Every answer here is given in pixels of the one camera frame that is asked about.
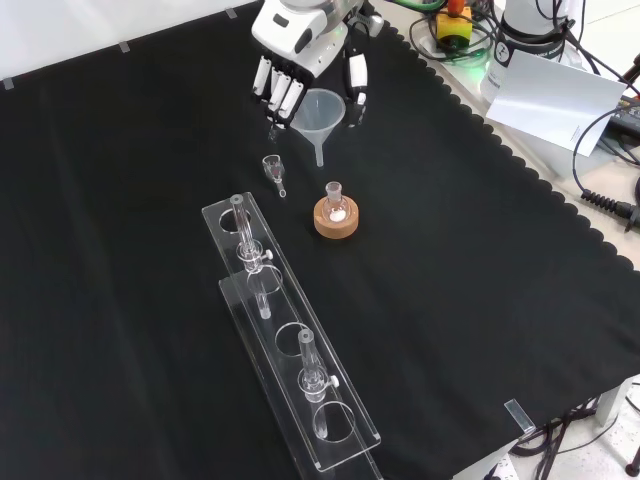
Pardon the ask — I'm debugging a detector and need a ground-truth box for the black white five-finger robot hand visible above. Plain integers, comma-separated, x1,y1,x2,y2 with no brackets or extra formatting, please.
249,0,386,132

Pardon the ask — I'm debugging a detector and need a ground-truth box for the translucent plastic funnel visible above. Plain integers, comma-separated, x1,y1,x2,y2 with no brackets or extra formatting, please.
289,88,347,169

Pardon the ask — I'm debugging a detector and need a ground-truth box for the small glass weighing funnel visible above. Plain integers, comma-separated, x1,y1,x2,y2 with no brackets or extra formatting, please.
262,153,289,199

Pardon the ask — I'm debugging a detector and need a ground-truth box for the clear acrylic funnel stand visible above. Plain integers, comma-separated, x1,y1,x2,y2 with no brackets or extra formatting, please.
201,192,384,480

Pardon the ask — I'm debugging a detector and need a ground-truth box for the yellow stop button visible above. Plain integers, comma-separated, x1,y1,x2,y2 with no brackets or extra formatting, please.
433,0,474,52

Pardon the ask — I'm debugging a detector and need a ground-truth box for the small round-bottom glass flask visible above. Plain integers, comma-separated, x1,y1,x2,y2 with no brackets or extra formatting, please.
322,181,348,224

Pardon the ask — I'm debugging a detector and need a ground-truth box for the pale board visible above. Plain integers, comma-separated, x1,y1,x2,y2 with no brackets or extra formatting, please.
483,49,629,182

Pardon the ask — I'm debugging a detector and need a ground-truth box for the black cloth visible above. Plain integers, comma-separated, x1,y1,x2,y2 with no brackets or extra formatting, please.
0,0,640,480

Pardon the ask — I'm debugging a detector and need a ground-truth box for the black box device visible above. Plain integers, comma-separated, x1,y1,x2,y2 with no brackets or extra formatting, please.
612,97,640,135

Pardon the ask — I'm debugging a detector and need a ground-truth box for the clear tape strip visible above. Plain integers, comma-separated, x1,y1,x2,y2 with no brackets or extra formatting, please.
503,398,535,434

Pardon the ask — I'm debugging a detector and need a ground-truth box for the green cable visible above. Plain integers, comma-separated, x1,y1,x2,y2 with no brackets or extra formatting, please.
384,0,451,12

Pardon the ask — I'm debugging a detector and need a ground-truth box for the black cable loop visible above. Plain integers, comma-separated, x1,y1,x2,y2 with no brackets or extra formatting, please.
408,8,501,65

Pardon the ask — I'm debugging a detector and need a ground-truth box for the cork ring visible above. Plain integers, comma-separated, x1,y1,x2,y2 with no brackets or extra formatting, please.
313,197,361,240

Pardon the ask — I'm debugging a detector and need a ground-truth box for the black cable with ribbed plug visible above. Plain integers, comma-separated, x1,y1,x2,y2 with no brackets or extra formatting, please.
571,99,640,232

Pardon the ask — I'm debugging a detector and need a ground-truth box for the black cable bundle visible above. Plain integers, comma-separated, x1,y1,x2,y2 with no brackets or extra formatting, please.
508,394,640,474

